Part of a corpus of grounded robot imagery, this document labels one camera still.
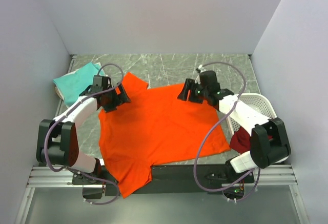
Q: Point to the folded teal t-shirt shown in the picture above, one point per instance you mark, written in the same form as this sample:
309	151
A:
60	83

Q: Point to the folded beige t-shirt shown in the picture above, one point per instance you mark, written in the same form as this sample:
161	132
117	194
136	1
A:
59	94

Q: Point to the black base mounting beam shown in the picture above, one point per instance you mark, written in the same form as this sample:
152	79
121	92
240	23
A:
171	179

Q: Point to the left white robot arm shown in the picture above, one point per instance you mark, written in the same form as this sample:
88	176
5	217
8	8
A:
57	142

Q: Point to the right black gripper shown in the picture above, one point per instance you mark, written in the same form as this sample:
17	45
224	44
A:
183	96

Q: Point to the white perforated plastic basket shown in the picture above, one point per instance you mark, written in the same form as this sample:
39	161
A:
257	102

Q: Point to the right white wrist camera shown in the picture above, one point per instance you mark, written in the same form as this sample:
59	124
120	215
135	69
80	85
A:
199	70

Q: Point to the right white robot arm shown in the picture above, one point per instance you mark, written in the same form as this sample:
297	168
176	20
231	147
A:
268	137

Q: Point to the orange t-shirt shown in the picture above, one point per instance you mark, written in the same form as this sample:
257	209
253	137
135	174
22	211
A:
155	128

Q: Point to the dark red t-shirt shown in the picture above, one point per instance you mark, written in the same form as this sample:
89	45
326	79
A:
240	141

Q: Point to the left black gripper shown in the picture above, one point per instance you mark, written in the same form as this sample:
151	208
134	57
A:
119	99

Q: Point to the aluminium frame rail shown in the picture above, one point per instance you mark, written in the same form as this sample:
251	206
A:
44	178

